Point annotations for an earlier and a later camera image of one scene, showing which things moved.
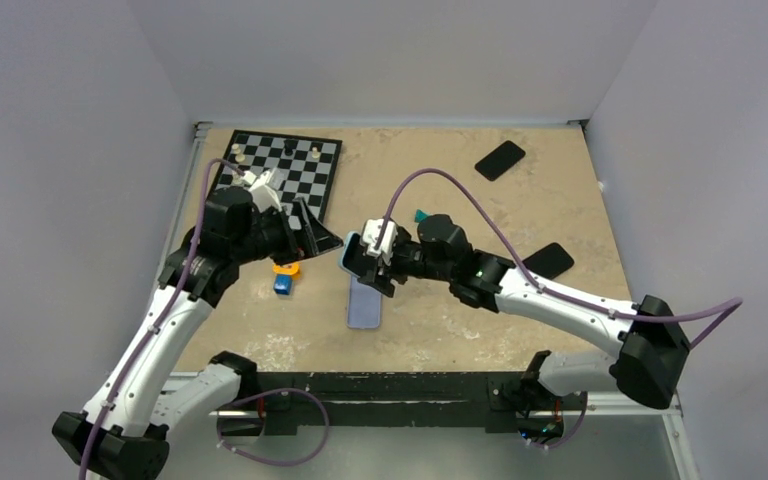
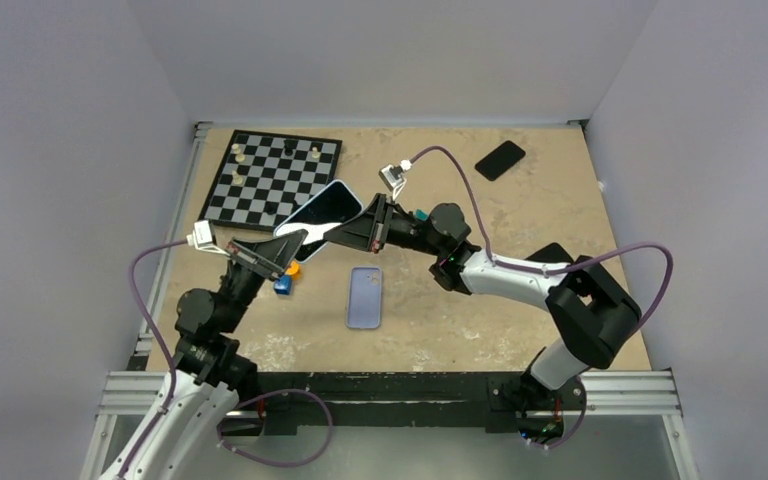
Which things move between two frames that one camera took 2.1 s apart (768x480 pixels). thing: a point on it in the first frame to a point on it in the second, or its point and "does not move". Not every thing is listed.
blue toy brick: (283, 284) does not move
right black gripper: (381, 276) to (369, 230)
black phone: (499, 160) does not move
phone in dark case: (549, 261) does not move
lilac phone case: (364, 306) does not move
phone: (355, 259) to (331, 206)
